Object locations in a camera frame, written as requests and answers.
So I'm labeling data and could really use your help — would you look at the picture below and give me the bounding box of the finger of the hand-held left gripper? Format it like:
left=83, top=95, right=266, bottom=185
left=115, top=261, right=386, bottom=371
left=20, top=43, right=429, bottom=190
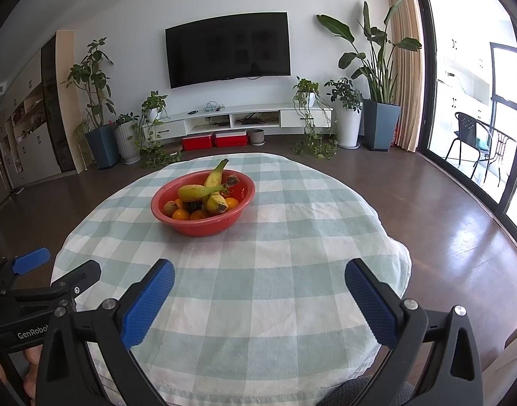
left=5, top=260, right=102, bottom=301
left=0, top=247, right=51, bottom=284

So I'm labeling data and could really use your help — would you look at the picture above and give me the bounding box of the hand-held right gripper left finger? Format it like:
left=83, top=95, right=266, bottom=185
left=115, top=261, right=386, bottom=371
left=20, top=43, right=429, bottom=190
left=36, top=258, right=177, bottom=406

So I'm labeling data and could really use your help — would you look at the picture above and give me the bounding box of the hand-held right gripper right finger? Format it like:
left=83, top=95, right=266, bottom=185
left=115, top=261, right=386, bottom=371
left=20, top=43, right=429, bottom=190
left=344, top=258, right=484, bottom=406

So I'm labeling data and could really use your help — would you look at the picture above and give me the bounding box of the red plastic bowl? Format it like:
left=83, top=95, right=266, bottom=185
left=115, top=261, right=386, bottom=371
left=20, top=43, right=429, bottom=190
left=151, top=169, right=256, bottom=236

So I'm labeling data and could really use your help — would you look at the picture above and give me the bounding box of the long-stemmed yellow banana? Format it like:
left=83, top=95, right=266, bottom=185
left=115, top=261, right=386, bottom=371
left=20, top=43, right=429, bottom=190
left=178, top=176, right=239, bottom=202

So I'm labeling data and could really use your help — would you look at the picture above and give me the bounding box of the large yellow banana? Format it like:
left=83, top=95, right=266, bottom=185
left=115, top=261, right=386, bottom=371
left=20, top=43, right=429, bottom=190
left=203, top=159, right=229, bottom=214

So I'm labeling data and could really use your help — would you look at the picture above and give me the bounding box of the person's left hand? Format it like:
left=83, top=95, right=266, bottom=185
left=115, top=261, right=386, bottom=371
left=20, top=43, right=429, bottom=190
left=0, top=344, right=43, bottom=406

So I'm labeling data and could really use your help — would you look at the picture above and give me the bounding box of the dark grey fabric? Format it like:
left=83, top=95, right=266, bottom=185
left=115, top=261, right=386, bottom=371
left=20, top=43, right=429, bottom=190
left=320, top=374, right=352, bottom=406

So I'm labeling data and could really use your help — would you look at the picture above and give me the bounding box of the green white checked tablecloth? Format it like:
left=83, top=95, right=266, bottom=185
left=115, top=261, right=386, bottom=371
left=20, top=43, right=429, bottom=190
left=50, top=152, right=412, bottom=406

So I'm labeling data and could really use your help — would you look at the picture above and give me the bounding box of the leafy tree in blue pot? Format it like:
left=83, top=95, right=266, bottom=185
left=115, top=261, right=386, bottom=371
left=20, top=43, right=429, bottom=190
left=62, top=38, right=120, bottom=171

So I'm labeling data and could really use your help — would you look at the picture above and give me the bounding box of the plant in white ribbed pot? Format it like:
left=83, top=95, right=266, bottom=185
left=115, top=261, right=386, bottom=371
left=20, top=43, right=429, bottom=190
left=114, top=112, right=143, bottom=165

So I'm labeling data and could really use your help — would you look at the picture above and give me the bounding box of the beige upholstered seat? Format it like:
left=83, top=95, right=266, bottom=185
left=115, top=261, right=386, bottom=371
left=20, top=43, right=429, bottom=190
left=478, top=334, right=517, bottom=406

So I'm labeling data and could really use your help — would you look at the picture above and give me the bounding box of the red storage box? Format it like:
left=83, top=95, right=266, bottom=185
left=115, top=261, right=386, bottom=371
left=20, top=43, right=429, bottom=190
left=182, top=134, right=215, bottom=151
left=215, top=131, right=248, bottom=148

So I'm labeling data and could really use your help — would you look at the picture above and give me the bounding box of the broad-leaf plant in blue pot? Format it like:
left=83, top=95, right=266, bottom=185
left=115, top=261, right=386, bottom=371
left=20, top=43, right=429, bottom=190
left=316, top=0, right=423, bottom=152

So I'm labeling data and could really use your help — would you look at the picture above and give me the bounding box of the bushy plant in white pot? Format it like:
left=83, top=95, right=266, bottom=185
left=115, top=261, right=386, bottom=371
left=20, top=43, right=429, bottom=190
left=325, top=78, right=364, bottom=150

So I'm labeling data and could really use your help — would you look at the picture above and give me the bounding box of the trailing green pothos plant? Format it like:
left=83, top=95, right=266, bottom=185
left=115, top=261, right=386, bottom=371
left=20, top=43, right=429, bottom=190
left=292, top=77, right=339, bottom=160
left=132, top=90, right=183, bottom=167

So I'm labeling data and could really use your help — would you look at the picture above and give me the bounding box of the white TV cabinet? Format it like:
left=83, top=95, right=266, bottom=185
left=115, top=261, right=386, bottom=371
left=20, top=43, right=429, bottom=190
left=142, top=104, right=333, bottom=140

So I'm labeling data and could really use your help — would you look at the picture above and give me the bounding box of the black metal chair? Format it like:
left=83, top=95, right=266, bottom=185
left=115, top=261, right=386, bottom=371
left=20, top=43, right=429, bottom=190
left=444, top=112, right=517, bottom=189

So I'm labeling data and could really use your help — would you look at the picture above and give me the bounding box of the beige curtain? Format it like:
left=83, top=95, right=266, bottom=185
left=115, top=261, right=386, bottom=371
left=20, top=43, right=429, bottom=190
left=387, top=0, right=426, bottom=153

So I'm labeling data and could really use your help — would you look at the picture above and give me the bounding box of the black-framed glass door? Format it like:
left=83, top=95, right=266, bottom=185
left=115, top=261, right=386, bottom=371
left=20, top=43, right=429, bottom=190
left=415, top=0, right=517, bottom=229

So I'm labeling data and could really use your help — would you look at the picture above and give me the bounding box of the white wall cabinet unit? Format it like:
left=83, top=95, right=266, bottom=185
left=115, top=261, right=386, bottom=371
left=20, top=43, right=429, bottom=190
left=0, top=68, right=62, bottom=187

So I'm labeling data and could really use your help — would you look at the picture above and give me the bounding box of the dark wall panel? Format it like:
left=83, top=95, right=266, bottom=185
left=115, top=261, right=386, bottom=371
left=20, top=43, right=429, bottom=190
left=41, top=36, right=77, bottom=174

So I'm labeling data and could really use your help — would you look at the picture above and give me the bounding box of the wall-mounted black television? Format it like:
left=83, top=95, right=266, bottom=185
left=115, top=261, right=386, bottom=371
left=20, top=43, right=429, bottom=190
left=164, top=12, right=292, bottom=90

